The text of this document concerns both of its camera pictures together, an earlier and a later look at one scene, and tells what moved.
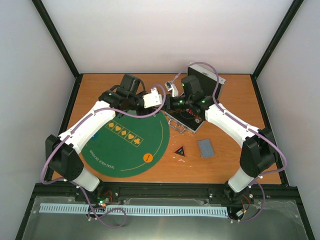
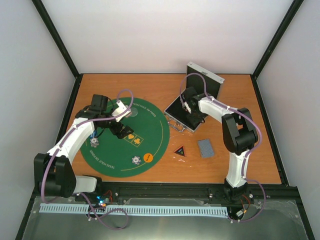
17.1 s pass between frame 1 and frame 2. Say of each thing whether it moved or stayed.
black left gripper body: moved
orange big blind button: stayed
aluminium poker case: stayed
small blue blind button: stayed
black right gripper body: moved
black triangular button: stayed
